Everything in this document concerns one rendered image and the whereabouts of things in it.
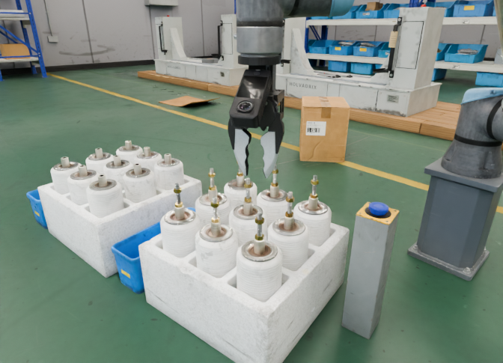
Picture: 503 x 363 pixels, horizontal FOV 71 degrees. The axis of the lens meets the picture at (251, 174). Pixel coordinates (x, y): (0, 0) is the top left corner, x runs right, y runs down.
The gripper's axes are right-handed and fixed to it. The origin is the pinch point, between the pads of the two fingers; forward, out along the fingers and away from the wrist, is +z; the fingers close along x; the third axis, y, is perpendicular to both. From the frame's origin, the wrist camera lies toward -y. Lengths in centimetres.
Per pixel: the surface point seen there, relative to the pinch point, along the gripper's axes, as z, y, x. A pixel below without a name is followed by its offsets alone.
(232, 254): 22.0, 3.6, 6.2
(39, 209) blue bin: 35, 27, 87
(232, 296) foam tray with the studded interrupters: 25.4, -5.1, 3.2
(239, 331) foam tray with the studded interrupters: 33.1, -6.2, 1.4
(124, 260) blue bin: 33, 7, 38
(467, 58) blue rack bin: 12, 463, -146
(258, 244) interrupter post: 16.0, 0.4, -0.6
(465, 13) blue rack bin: -39, 472, -134
